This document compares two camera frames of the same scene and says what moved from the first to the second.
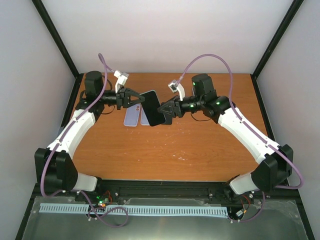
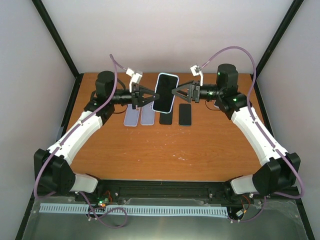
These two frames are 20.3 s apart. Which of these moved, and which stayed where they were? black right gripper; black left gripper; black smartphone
Moved: black right gripper; black left gripper
Stayed: black smartphone
